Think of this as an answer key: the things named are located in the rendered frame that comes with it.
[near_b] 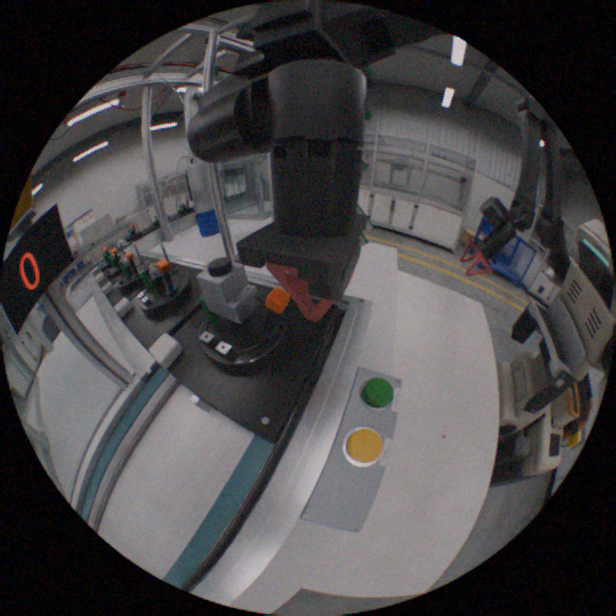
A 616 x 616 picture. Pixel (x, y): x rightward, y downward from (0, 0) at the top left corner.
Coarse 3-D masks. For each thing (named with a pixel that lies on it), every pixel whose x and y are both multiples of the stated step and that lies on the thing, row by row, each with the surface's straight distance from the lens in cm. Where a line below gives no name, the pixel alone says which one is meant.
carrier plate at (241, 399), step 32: (192, 320) 36; (288, 320) 29; (320, 320) 29; (192, 352) 31; (288, 352) 26; (192, 384) 28; (224, 384) 26; (256, 384) 24; (288, 384) 23; (256, 416) 23; (288, 416) 23
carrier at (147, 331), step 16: (144, 272) 49; (176, 272) 52; (192, 272) 52; (160, 288) 46; (176, 288) 42; (192, 288) 45; (128, 304) 53; (144, 304) 44; (160, 304) 42; (176, 304) 42; (192, 304) 40; (128, 320) 50; (144, 320) 45; (160, 320) 41; (176, 320) 38; (144, 336) 41; (160, 336) 38
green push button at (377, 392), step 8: (368, 384) 24; (376, 384) 25; (384, 384) 25; (368, 392) 24; (376, 392) 24; (384, 392) 24; (392, 392) 25; (368, 400) 24; (376, 400) 24; (384, 400) 24
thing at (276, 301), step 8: (256, 296) 20; (264, 296) 20; (272, 296) 18; (280, 296) 18; (288, 296) 19; (264, 304) 20; (272, 304) 18; (280, 304) 18; (272, 312) 20; (280, 312) 19; (272, 320) 21; (264, 328) 23; (272, 328) 22
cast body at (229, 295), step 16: (208, 272) 22; (224, 272) 21; (240, 272) 22; (208, 288) 22; (224, 288) 21; (240, 288) 23; (256, 288) 23; (208, 304) 25; (224, 304) 22; (240, 304) 21; (256, 304) 24; (240, 320) 22
